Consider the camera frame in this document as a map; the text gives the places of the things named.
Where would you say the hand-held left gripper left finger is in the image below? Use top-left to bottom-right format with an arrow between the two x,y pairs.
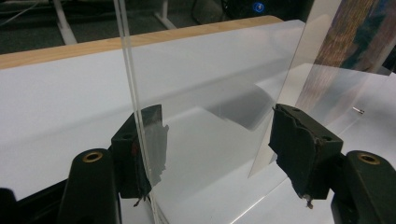
110,104 -> 170,207

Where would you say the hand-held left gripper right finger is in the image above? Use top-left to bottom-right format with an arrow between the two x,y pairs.
268,104 -> 344,209

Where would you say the clear acrylic panel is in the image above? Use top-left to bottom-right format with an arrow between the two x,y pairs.
247,0 -> 396,179
113,0 -> 307,224

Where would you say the wooden table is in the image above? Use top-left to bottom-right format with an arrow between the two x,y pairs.
0,15 -> 284,71

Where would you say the white metal stand leg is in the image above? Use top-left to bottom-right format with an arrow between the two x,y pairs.
51,0 -> 78,46
153,0 -> 178,31

